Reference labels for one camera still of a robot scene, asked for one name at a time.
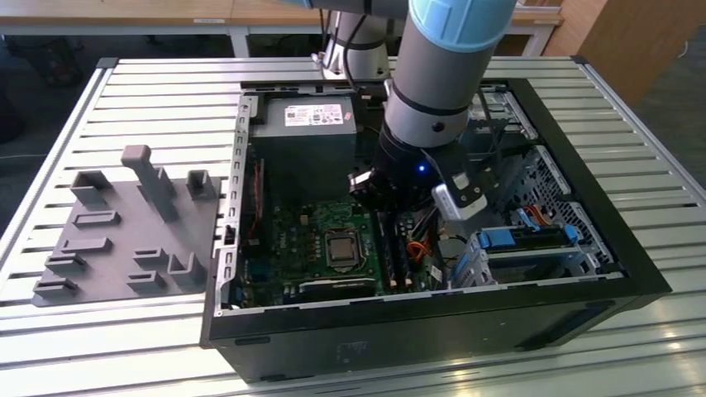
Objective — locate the green RAM stick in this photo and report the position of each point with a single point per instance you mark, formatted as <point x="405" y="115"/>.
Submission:
<point x="386" y="248"/>

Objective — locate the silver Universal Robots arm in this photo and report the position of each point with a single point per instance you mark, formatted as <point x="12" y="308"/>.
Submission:
<point x="436" y="62"/>

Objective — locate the silver power supply unit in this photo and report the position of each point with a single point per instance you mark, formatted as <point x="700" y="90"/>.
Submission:
<point x="303" y="161"/>

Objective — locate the silver CPU chip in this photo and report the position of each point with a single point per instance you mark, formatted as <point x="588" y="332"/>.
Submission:
<point x="342" y="248"/>

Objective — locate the metal CPU socket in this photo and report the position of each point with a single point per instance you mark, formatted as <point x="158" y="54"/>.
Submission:
<point x="326" y="248"/>

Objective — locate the blue disk carrier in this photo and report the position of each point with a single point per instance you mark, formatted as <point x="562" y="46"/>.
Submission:
<point x="497" y="240"/>

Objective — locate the green Dell motherboard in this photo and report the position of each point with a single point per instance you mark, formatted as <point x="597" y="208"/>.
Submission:
<point x="298" y="248"/>

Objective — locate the silver disk bay cage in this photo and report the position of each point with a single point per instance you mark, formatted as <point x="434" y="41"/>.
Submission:
<point x="557" y="194"/>

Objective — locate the black graphics card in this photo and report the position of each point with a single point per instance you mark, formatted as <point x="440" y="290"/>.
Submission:
<point x="337" y="289"/>

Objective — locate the black open PC case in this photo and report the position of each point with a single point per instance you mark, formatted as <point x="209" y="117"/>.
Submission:
<point x="386" y="343"/>

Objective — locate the wooden cabinet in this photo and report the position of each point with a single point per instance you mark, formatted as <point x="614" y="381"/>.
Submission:
<point x="634" y="37"/>

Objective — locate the grey parts rack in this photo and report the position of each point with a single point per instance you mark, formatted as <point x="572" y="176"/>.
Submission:
<point x="110" y="256"/>

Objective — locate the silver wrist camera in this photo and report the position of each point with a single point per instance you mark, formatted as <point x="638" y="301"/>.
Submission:
<point x="460" y="202"/>

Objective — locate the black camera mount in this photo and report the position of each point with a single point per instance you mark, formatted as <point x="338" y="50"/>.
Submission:
<point x="469" y="169"/>

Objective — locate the wooden desk with white frame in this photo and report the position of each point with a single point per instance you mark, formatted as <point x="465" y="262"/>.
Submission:
<point x="138" y="12"/>

